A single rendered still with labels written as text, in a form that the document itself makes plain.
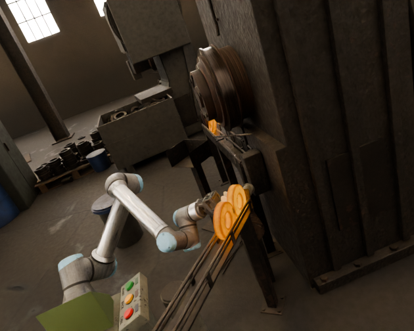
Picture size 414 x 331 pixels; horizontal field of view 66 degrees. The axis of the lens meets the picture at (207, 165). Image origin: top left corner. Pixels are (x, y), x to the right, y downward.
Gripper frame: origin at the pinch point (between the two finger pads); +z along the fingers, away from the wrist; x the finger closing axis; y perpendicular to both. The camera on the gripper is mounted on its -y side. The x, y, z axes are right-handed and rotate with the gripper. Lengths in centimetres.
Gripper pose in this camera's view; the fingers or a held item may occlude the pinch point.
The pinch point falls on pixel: (235, 200)
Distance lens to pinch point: 146.6
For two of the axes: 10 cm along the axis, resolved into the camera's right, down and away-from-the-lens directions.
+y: -5.7, -7.8, -2.4
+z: 7.4, -3.6, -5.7
